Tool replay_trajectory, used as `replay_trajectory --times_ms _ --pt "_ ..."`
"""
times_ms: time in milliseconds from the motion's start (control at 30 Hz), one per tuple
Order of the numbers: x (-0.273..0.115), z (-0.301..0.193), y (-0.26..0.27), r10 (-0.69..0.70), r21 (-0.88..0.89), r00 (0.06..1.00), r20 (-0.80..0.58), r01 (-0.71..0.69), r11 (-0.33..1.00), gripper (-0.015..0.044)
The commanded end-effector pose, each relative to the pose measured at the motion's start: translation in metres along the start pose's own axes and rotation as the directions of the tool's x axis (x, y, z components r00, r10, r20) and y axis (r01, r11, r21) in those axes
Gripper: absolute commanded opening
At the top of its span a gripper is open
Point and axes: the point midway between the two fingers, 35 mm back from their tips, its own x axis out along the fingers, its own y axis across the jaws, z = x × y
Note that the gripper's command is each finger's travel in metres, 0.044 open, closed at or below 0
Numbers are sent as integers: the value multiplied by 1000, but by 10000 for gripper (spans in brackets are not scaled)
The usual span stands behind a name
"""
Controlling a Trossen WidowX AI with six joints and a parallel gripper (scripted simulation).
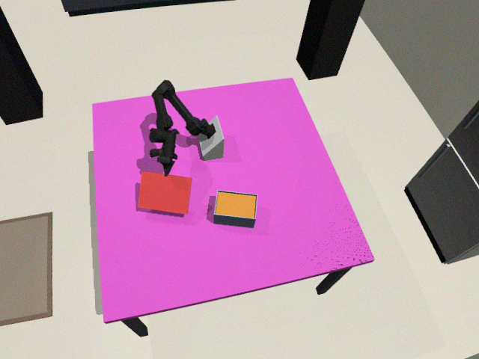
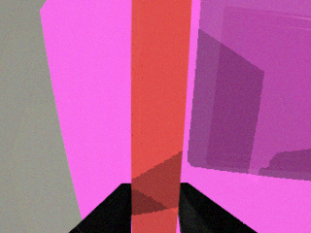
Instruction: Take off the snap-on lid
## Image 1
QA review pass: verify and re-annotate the red lid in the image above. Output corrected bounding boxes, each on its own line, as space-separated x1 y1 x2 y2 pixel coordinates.
138 171 192 215

